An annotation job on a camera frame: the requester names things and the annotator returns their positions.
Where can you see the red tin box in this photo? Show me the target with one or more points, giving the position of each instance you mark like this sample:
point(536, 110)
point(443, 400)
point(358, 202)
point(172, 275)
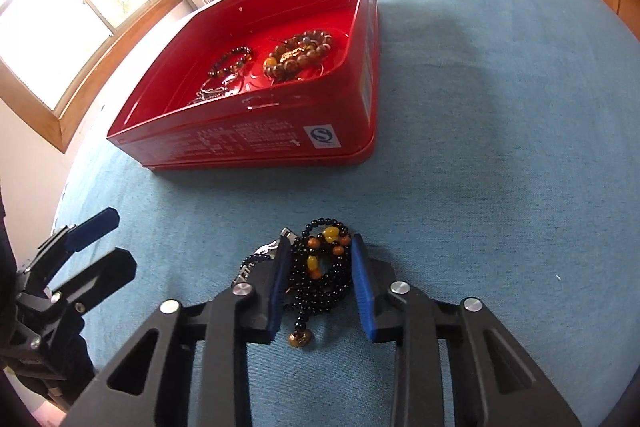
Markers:
point(300, 7)

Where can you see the person's left forearm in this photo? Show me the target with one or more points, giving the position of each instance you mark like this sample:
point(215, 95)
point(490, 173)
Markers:
point(50, 414)

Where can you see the silver metal wristwatch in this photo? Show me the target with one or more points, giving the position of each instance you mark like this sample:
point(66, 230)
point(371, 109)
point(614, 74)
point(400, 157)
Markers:
point(267, 248)

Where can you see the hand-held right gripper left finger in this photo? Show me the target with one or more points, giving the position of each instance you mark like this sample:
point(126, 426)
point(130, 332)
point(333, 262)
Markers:
point(280, 292)

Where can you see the blue tablecloth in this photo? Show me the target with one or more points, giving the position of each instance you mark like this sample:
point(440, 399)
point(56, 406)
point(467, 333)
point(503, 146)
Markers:
point(500, 132)

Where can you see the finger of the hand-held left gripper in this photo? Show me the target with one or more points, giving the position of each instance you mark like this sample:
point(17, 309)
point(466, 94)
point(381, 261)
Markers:
point(107, 269)
point(95, 224)

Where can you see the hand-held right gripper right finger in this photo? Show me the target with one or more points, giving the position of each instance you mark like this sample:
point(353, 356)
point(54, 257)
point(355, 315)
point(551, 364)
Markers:
point(362, 292)

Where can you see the wooden framed window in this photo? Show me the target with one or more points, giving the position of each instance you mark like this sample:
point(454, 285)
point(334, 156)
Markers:
point(65, 7)

